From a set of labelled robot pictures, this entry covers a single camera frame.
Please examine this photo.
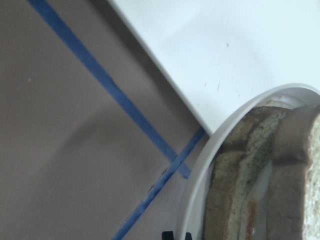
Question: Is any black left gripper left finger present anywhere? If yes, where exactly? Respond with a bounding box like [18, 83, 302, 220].
[161, 231, 174, 240]

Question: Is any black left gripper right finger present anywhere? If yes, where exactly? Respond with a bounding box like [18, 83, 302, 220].
[185, 232, 192, 240]

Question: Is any white plate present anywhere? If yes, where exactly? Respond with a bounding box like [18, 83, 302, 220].
[174, 83, 320, 240]

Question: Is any cream bear tray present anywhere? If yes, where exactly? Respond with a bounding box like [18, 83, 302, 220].
[111, 0, 320, 135]

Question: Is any fried egg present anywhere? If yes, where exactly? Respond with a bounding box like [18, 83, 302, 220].
[240, 162, 272, 240]

